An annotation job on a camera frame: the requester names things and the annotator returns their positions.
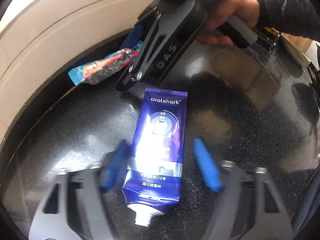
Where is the purple toothpaste tube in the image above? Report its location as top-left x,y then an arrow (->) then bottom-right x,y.
122,88 -> 188,227

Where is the blue snack wrapper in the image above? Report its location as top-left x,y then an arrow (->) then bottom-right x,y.
68,41 -> 143,86

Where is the dark jacket right sleeve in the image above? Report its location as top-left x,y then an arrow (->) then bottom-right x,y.
257,0 -> 319,42

